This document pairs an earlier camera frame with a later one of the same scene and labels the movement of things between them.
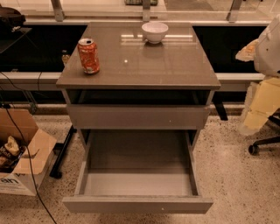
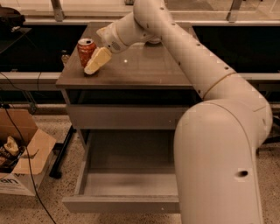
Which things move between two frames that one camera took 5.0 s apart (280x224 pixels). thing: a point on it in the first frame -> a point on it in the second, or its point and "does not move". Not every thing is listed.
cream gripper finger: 262,98 -> 109,37
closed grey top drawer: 137,116 does not move
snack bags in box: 10,155 does not move
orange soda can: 88,55 does not move
